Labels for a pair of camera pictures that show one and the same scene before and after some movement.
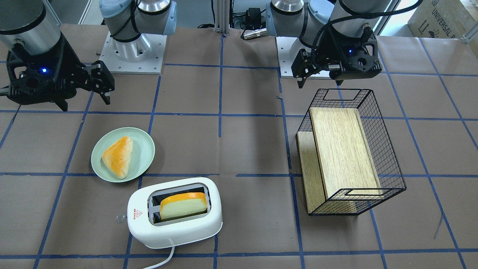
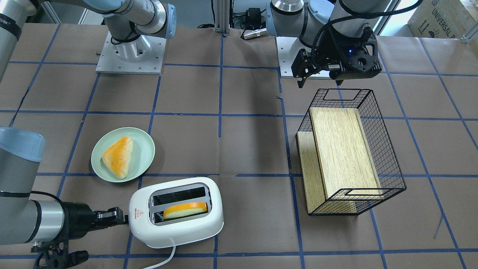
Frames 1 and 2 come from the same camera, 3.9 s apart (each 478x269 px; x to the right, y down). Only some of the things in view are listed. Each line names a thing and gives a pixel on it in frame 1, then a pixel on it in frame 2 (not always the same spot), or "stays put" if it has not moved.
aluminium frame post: x=222 y=16 stays put
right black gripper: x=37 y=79 → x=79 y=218
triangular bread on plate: x=117 y=156 stays put
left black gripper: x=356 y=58 stays put
